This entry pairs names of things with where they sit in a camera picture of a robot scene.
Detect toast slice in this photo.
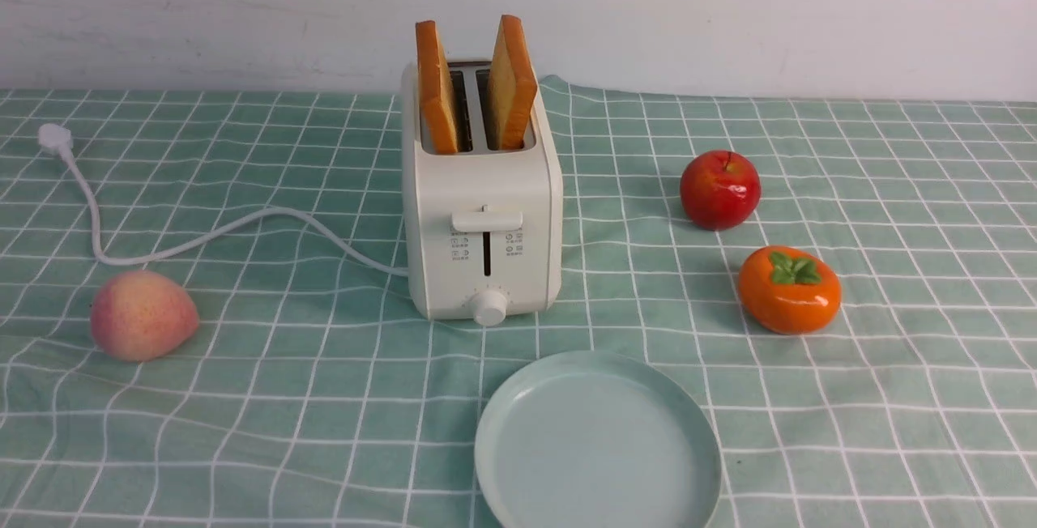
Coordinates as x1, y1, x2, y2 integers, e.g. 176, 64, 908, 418
415, 21, 460, 155
489, 15, 540, 151

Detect white two-slot toaster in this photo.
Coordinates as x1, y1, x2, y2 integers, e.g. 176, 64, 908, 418
401, 59, 564, 326

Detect red apple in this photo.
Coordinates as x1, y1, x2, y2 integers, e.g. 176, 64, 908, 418
679, 149, 762, 232

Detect light green round plate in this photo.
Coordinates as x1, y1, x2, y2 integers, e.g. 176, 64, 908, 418
474, 351, 723, 527

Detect orange persimmon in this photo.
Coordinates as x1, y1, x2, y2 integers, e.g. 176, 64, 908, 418
736, 246, 843, 335

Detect pink peach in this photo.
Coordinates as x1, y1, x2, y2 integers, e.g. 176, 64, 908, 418
90, 270, 199, 362

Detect white toaster power cable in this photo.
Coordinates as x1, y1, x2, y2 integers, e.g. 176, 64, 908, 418
37, 123, 409, 279

